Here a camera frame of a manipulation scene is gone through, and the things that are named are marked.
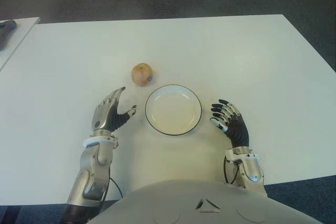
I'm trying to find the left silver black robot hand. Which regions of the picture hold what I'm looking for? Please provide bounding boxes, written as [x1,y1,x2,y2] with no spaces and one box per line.
[91,87,138,133]

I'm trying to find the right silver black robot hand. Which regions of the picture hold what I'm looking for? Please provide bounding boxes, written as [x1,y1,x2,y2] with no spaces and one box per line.
[209,99,250,147]

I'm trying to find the yellow-red apple with sticker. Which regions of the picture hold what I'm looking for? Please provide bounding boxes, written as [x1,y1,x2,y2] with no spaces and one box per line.
[131,62,154,87]

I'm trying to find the white plate with black rim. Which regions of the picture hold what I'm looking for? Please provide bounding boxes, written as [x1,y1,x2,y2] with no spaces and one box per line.
[144,84,203,137]

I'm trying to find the grey robot torso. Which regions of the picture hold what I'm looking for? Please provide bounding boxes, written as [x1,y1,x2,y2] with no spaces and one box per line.
[90,178,321,224]

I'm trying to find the black object on side table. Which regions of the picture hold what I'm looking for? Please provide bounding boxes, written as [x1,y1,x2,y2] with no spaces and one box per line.
[0,19,18,51]

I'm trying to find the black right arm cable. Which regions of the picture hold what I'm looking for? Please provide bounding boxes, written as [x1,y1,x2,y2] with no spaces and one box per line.
[223,155,241,184]

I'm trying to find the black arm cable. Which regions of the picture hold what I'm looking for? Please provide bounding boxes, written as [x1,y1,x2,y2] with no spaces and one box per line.
[108,176,124,200]
[223,155,241,184]

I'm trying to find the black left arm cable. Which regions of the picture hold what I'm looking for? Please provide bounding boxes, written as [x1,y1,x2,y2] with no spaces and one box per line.
[108,176,124,200]

